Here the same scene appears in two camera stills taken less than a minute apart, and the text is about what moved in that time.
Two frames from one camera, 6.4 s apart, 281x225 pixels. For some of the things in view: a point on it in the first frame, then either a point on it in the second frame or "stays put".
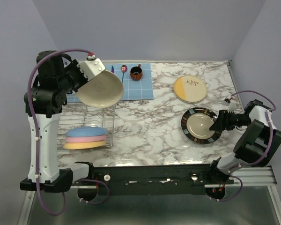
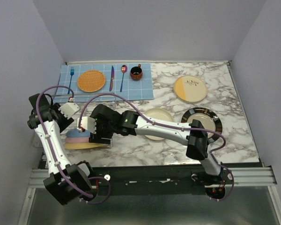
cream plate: [105, 90] to [158, 114]
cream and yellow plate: [190, 89] stays put
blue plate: [86, 131] stays put
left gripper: [74, 66] to [65, 122]
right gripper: [222, 123] to [97, 138]
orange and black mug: [136, 72] stays put
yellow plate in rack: [75, 146] stays put
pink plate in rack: [85, 138] stays put
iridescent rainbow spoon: [123, 70] stays put
